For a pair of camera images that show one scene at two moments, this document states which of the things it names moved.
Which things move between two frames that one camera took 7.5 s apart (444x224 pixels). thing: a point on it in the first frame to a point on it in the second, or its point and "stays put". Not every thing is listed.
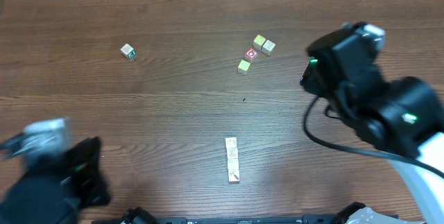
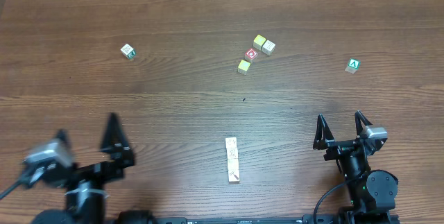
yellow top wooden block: [233, 164] stays put
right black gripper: [313, 82] to [344, 148]
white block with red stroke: [234, 176] stays put
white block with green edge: [232, 152] stays put
